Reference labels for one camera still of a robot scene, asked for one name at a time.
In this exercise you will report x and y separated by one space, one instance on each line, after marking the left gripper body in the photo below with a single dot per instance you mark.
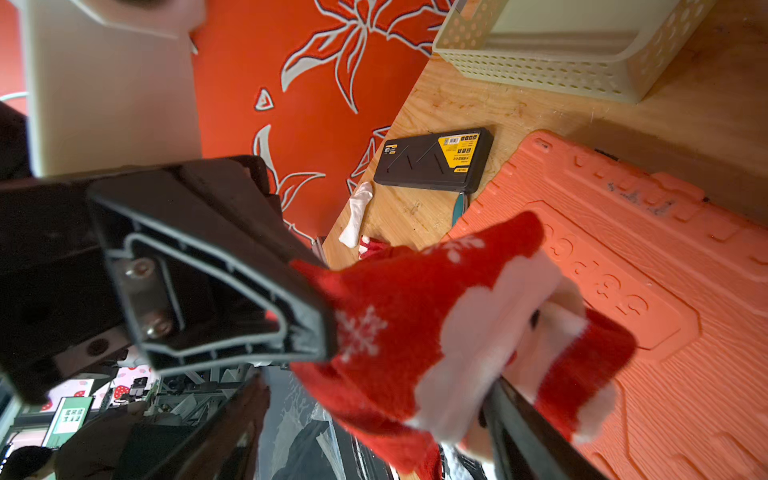
60 314

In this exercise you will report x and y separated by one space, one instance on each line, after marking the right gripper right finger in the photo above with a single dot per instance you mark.
525 445

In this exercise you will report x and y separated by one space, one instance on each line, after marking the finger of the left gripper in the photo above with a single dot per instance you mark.
204 268

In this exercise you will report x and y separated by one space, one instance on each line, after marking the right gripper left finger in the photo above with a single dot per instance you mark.
223 447

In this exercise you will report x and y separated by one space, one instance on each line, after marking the red santa sock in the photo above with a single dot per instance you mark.
423 336

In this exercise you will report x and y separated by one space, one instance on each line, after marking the red white striped sock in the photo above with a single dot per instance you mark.
373 248

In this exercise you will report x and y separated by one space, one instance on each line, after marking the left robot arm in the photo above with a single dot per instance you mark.
110 87

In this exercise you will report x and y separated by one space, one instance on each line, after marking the green plastic basket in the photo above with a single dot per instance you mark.
614 50

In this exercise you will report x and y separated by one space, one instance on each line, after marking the white crumpled tissue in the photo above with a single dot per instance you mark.
357 204

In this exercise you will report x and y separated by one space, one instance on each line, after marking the orange plastic tool case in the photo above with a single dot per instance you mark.
686 277

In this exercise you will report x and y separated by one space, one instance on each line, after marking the black yellow bit box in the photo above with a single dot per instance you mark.
452 161

